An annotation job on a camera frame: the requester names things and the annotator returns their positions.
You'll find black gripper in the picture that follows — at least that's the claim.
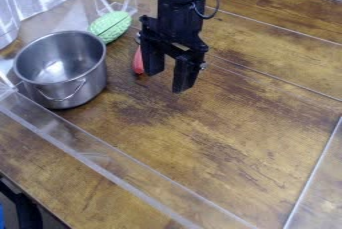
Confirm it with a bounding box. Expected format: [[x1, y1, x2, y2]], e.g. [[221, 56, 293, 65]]
[[139, 0, 208, 93]]

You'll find clear acrylic barrier wall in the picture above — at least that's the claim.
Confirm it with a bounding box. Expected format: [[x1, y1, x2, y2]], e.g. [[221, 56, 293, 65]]
[[0, 0, 342, 229]]

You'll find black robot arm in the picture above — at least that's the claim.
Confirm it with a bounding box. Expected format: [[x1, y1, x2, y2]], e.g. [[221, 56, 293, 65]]
[[139, 0, 208, 93]]

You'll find stainless steel pot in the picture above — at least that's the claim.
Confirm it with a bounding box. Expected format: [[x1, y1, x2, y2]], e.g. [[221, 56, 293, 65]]
[[13, 30, 107, 109]]

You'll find pink handled metal spoon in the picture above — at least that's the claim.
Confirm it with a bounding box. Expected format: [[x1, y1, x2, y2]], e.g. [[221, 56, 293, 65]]
[[132, 49, 144, 74]]

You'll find green knitted toy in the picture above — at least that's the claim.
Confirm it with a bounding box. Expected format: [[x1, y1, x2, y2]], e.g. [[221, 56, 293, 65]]
[[88, 11, 132, 44]]

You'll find black cable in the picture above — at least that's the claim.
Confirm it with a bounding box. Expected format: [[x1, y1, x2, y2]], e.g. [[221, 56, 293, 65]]
[[190, 0, 222, 21]]

